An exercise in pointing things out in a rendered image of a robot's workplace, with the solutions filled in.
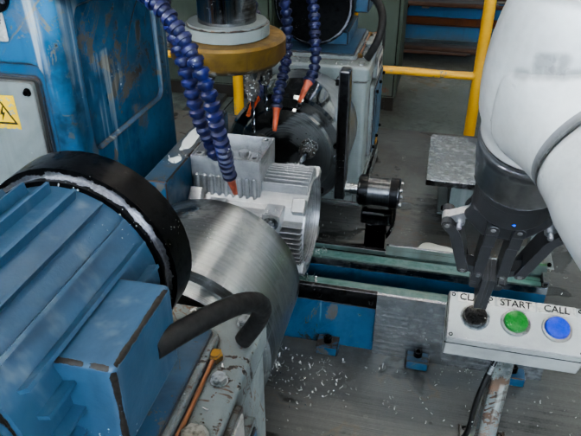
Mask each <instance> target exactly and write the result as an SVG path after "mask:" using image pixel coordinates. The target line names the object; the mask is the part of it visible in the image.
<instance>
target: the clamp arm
mask: <svg viewBox="0 0 581 436"><path fill-rule="evenodd" d="M352 76H353V68H352V67H342V68H341V70H340V72H339V76H337V78H336V80H335V85H336V86H339V91H338V112H337V133H336V154H335V155H334V157H333V164H335V194H334V198H335V199H341V200H343V199H344V197H345V195H346V194H349V192H345V190H346V191H349V188H346V184H347V186H349V185H350V183H347V182H348V181H347V173H348V142H349V126H350V109H351V93H352Z"/></svg>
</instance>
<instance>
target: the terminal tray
mask: <svg viewBox="0 0 581 436"><path fill-rule="evenodd" d="M227 136H228V138H229V140H230V143H229V144H230V145H231V148H232V149H231V150H232V152H233V161H234V163H233V164H234V166H235V170H236V172H237V177H236V179H235V180H236V185H237V191H238V194H237V196H239V198H242V197H243V196H245V197H246V199H249V198H250V197H252V199H253V200H256V199H257V198H260V197H261V192H262V181H263V178H264V177H265V174H266V171H267V170H268V168H269V166H271V164H273V163H275V138H267V137H257V136H248V135H239V134H231V133H228V134H227ZM203 144H204V143H203V142H202V141H201V143H200V144H199V145H198V146H197V147H196V149H195V150H194V151H193V152H192V153H191V154H190V161H191V170H192V177H193V184H194V186H196V187H203V188H204V190H205V194H207V193H208V192H210V194H211V195H214V193H217V195H218V196H221V194H224V196H228V195H231V196H232V197H235V195H234V194H233V192H232V191H231V189H230V187H229V185H228V183H227V182H226V181H225V180H223V178H222V173H221V172H220V167H219V165H218V161H213V160H212V159H211V158H209V157H208V156H207V151H208V150H207V149H205V148H204V145H203ZM249 151H250V153H249ZM252 152H253V153H254V154H253V153H252ZM257 153H258V156H257Z"/></svg>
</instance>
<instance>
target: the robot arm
mask: <svg viewBox="0 0 581 436"><path fill-rule="evenodd" d="M479 112H480V115H481V120H482V122H481V124H480V127H479V131H478V136H477V144H476V155H475V157H476V165H475V174H474V178H475V180H476V185H475V188H474V192H473V195H472V196H471V197H470V198H469V199H468V200H467V201H466V203H465V206H462V207H459V208H456V207H455V206H454V205H453V204H450V203H446V204H444V205H443V213H442V223H441V225H442V227H443V228H444V230H445V231H446V232H447V233H448V234H449V235H450V242H451V245H452V250H453V253H454V258H455V262H456V269H457V270H458V271H459V272H460V273H466V272H467V271H469V272H470V273H469V287H474V288H475V289H474V304H473V308H477V309H484V310H486V308H487V306H488V302H489V299H490V296H491V294H492V291H493V290H494V291H500V290H501V289H502V287H503V286H506V285H507V284H508V277H514V278H515V279H518V280H523V279H525V278H526V277H527V276H528V275H529V274H530V273H531V272H532V271H533V270H534V269H535V268H536V267H537V266H538V265H539V264H540V263H541V262H542V261H543V260H544V259H545V258H546V257H547V256H548V255H549V254H550V253H551V252H552V251H553V250H554V249H555V248H556V247H560V246H562V245H564V244H565V247H566V248H567V250H568V252H569V254H570V255H571V257H572V258H573V259H574V261H575V263H576V264H577V266H578V268H579V269H580V271H581V0H507V1H506V3H505V5H504V7H503V9H502V11H501V13H500V16H499V18H498V21H497V23H496V25H495V29H494V31H493V34H492V36H491V39H490V43H489V45H488V51H487V54H486V58H485V62H484V65H483V70H482V79H481V85H480V94H479ZM465 219H468V220H469V222H470V223H471V224H472V225H473V226H474V227H475V228H476V229H477V231H478V232H479V233H480V236H479V239H478V242H477V245H476V250H475V251H474V256H472V255H469V248H468V243H467V238H466V233H465V229H464V225H465ZM535 234H536V235H535ZM533 235H535V236H534V237H533V238H532V240H531V241H530V242H529V243H528V244H527V245H526V246H525V247H524V248H523V249H522V251H521V252H520V253H519V254H518V255H517V256H516V254H517V252H518V251H520V247H521V245H522V242H523V240H525V239H526V238H529V237H531V236H533ZM496 239H503V242H502V245H501V250H500V252H499V255H498V258H497V264H496V260H493V259H490V258H489V256H490V254H491V250H492V248H493V247H494V246H495V241H496Z"/></svg>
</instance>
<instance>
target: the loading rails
mask: <svg viewBox="0 0 581 436"><path fill-rule="evenodd" d="M324 247H325V248H326V249H327V252H326V249H325V248H324ZM318 249H320V250H318ZM317 250H318V251H317ZM323 250H325V251H323ZM316 252H317V253H316ZM322 252H323V253H322ZM307 273H308V275H307ZM314 273H315V276H316V277H315V276H313V277H312V275H314ZM469 273H470V272H469V271H467V272H459V271H458V270H457V266H456V262H455V258H454V253H452V252H445V251H438V250H430V249H424V248H417V247H404V246H397V245H390V244H387V245H386V249H384V248H377V247H364V246H357V245H350V244H343V243H336V242H330V241H323V240H316V244H315V248H314V253H313V254H312V259H311V262H310V266H309V268H308V269H307V271H306V273H305V274H304V277H303V276H301V275H299V293H298V297H297V302H296V304H295V307H294V310H293V312H292V314H291V317H290V322H289V323H288V326H287V329H286V332H285V333H284V335H285V336H288V337H297V338H302V339H308V340H314V341H316V353H317V354H322V355H327V356H337V353H338V349H339V346H340V345H346V346H351V347H356V348H362V349H372V350H373V352H372V353H373V354H378V355H383V356H393V357H398V358H404V359H405V368H406V369H416V370H421V371H427V370H428V366H429V362H430V363H435V364H441V365H446V366H452V367H458V368H463V369H473V370H478V371H483V372H486V371H487V369H488V366H489V364H490V363H491V361H490V360H485V359H480V358H474V357H468V356H459V355H452V354H447V353H444V352H443V351H442V346H443V336H444V316H445V307H446V303H447V299H448V293H449V292H450V291H454V292H467V293H473V294H474V289H475V288H474V287H469ZM307 276H308V277H309V279H307ZM315 279H316V280H317V281H316V280H315ZM549 283H550V281H549V277H548V272H547V264H539V265H538V266H537V267H536V268H535V269H534V270H533V271H532V272H531V273H530V274H529V275H528V276H527V277H526V278H525V279H523V280H518V279H515V278H514V277H508V284H507V285H506V286H503V287H502V289H501V290H500V291H494V290H493V291H492V294H491V296H492V297H498V298H510V299H516V300H522V301H529V302H534V303H542V304H544V303H545V299H546V294H547V290H548V286H549ZM543 371H544V369H540V368H535V367H528V366H523V365H518V364H515V365H514V368H513V372H512V375H511V379H510V382H509V386H515V387H520V388H523V387H524V384H525V380H526V379H532V380H537V381H540V380H541V376H542V374H543Z"/></svg>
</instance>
